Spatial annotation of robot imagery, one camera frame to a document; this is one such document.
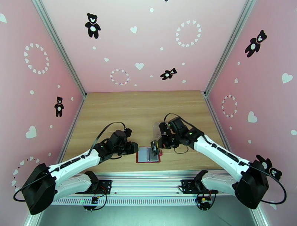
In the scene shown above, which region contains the black VIP credit card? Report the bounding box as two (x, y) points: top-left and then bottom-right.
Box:
(150, 140), (160, 156)

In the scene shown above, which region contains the red leather card holder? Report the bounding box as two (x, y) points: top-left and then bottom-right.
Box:
(136, 146), (163, 164)

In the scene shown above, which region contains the clear acrylic card stand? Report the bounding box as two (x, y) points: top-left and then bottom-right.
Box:
(152, 120), (168, 141)

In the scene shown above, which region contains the controller board with yellow plug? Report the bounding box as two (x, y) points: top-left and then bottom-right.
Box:
(197, 194), (212, 210)

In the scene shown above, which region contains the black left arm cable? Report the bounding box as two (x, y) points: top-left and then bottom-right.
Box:
(13, 122), (128, 202)

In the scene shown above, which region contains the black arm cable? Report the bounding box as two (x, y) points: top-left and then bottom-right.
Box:
(13, 122), (128, 202)
(163, 113), (287, 204)

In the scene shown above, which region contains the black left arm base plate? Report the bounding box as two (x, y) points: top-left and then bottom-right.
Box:
(75, 179), (112, 195)

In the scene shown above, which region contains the aluminium extrusion rail bed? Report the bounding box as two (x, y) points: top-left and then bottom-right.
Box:
(37, 169), (257, 198)

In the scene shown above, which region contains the aluminium table side rail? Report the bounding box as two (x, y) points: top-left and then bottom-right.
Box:
(203, 93), (242, 178)
(50, 93), (88, 178)

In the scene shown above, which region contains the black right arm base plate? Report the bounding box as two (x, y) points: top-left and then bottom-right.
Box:
(180, 179), (219, 195)

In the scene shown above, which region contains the black base cable loop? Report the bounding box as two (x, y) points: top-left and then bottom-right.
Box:
(196, 183), (220, 212)
(83, 185), (108, 212)

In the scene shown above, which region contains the slotted white cable duct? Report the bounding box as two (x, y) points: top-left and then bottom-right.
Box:
(50, 197), (254, 206)

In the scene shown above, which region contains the aluminium frame post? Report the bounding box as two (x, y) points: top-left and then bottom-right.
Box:
(31, 0), (88, 98)
(203, 0), (258, 97)

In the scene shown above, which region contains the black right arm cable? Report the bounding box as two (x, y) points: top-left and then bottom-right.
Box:
(163, 113), (287, 204)

